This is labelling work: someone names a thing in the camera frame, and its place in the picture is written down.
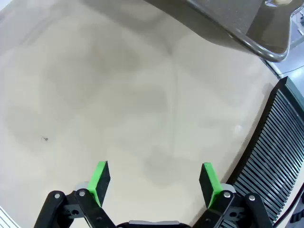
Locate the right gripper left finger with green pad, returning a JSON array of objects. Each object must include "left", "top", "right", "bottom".
[{"left": 33, "top": 161, "right": 117, "bottom": 228}]

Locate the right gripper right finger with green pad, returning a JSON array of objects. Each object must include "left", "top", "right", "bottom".
[{"left": 193, "top": 162, "right": 274, "bottom": 228}]

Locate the dark brown serving tray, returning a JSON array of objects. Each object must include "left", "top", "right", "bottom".
[{"left": 142, "top": 0, "right": 293, "bottom": 63}]

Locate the black slotted PCB rack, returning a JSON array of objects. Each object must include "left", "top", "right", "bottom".
[{"left": 223, "top": 76, "right": 304, "bottom": 228}]

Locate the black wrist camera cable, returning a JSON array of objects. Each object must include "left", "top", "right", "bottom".
[{"left": 273, "top": 190, "right": 304, "bottom": 226}]

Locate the white slotted base plate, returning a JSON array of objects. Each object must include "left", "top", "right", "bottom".
[{"left": 0, "top": 206, "right": 18, "bottom": 228}]

